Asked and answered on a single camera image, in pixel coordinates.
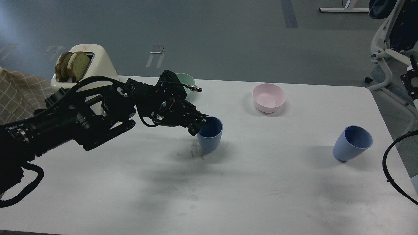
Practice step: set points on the toast slice back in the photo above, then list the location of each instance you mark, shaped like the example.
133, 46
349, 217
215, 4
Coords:
60, 69

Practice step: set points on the white table leg base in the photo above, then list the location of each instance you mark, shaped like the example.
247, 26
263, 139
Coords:
348, 6

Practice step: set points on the cream toaster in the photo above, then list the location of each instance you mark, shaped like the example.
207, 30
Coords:
100, 65

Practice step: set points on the white office chair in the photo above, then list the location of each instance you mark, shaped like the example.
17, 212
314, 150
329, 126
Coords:
391, 48

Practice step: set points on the green bowl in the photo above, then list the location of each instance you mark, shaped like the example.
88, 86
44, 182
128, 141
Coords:
187, 80

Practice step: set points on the checkered beige cloth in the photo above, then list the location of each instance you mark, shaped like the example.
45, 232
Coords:
21, 95

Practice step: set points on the toast slice front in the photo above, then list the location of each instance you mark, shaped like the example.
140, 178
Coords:
77, 65

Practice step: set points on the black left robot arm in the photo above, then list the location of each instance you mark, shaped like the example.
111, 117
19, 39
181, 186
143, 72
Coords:
92, 112

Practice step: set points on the pink bowl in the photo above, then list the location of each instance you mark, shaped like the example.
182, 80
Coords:
268, 97

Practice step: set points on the blue cup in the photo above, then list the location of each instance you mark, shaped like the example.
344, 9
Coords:
352, 142
209, 136

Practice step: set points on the toast slice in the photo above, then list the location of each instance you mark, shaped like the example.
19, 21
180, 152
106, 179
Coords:
60, 69
77, 65

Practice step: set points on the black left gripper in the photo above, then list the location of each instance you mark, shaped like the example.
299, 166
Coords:
165, 104

